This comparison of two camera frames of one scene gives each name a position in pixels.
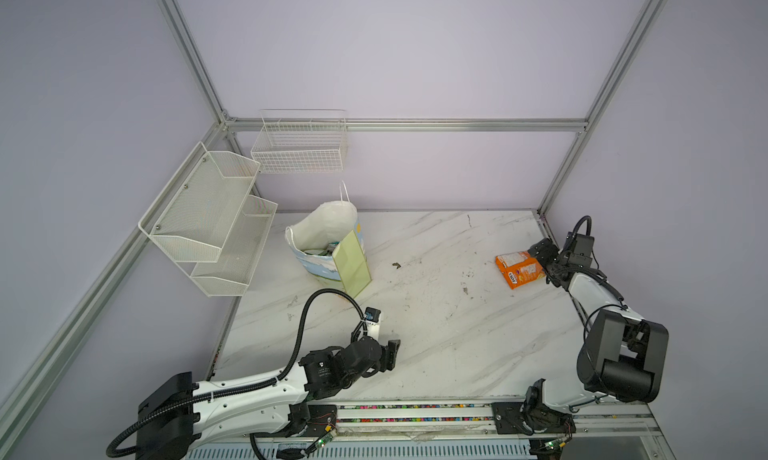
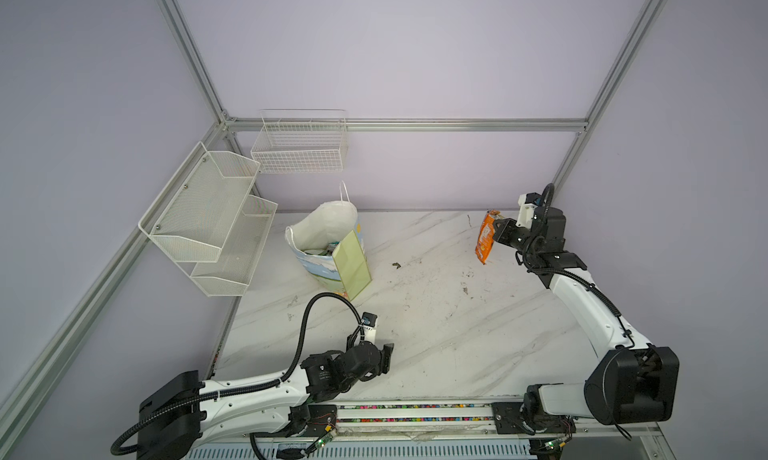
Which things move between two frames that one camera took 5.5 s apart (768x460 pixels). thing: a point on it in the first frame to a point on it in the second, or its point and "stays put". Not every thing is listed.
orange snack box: x=519 y=268 to x=485 y=241
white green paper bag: x=330 y=244 stays put
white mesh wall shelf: x=210 y=224 stays put
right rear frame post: x=654 y=4 stays put
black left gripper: x=391 y=352 stays put
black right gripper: x=544 y=254 to x=502 y=229
